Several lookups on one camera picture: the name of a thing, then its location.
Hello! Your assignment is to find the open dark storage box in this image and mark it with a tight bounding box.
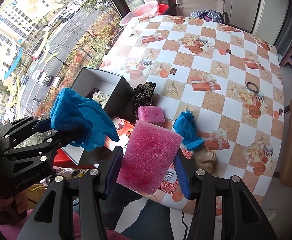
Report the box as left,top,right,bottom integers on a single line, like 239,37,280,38
61,67,136,165

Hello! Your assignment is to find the black hair tie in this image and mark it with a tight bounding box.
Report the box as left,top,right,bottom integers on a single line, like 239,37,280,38
245,81,260,93

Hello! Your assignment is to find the large pink sponge block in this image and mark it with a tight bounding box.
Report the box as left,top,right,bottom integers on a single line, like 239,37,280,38
117,120,183,195

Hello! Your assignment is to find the black cable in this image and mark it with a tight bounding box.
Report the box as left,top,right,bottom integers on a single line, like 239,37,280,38
180,211,189,240

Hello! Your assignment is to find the leopard print scrunchie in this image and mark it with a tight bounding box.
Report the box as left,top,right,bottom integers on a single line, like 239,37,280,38
131,82,156,107

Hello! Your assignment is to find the cream polka dot scrunchie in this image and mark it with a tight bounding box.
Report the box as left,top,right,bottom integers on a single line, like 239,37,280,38
92,90,110,108

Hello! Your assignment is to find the folding chair frame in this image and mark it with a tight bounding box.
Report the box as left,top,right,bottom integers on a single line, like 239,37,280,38
176,0,229,24

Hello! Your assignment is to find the red plastic basin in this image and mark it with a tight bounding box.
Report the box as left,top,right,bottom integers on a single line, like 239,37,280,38
158,4,169,15

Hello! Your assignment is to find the yellow cord bundle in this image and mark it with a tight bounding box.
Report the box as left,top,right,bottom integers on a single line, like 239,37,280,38
27,183,47,198

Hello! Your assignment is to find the beige knit sock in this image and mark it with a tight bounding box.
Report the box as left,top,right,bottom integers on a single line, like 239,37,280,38
191,146,216,174

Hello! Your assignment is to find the left hand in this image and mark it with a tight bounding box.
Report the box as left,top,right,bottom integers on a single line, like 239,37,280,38
0,190,28,225

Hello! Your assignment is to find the plaid dark cloth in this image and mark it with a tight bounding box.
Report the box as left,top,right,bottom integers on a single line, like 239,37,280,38
189,10,224,23

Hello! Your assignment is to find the small pink sponge block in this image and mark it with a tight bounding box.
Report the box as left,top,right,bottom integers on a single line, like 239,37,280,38
137,106,165,124

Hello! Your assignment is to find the checkered patterned tablecloth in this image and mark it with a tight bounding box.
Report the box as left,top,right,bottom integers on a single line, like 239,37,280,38
101,16,284,202

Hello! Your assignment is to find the pink plastic basin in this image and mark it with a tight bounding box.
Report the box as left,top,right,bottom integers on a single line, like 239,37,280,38
119,1,160,27

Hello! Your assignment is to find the dark red knit scrunchie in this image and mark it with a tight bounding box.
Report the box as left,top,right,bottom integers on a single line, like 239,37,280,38
85,88,99,99

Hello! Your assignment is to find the blue cloth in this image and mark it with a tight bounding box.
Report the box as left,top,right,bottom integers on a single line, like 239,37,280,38
173,111,205,151
50,88,119,151

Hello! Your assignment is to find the person leg in jeans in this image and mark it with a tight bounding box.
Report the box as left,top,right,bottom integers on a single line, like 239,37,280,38
99,194,194,240

